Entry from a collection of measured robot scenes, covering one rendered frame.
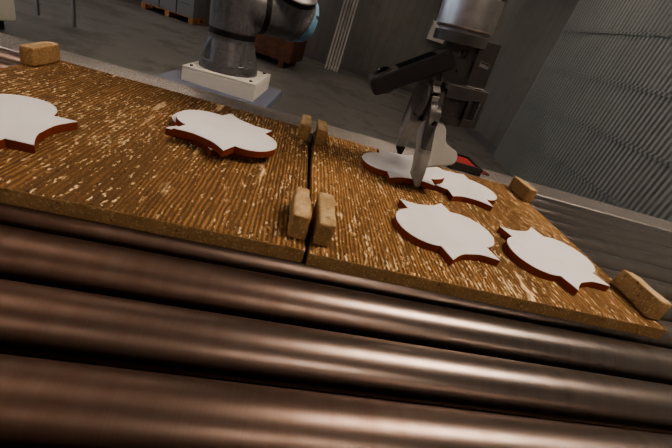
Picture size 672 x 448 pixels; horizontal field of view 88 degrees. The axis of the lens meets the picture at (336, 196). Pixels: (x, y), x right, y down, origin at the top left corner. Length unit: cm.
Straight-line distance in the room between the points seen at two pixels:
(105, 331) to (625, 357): 46
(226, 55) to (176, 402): 83
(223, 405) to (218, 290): 9
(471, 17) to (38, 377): 50
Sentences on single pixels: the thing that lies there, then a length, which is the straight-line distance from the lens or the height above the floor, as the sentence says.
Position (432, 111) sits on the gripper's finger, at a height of 105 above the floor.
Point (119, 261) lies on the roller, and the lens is 31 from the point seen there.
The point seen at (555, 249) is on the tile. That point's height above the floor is 95.
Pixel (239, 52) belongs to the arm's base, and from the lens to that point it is 97.
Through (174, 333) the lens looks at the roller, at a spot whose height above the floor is 92.
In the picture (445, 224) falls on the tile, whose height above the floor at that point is 95.
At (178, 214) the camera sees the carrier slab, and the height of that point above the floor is 94.
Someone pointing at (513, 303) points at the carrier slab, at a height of 93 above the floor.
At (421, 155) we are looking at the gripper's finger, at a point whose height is 99.
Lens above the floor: 112
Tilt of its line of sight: 26 degrees down
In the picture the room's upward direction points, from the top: 19 degrees clockwise
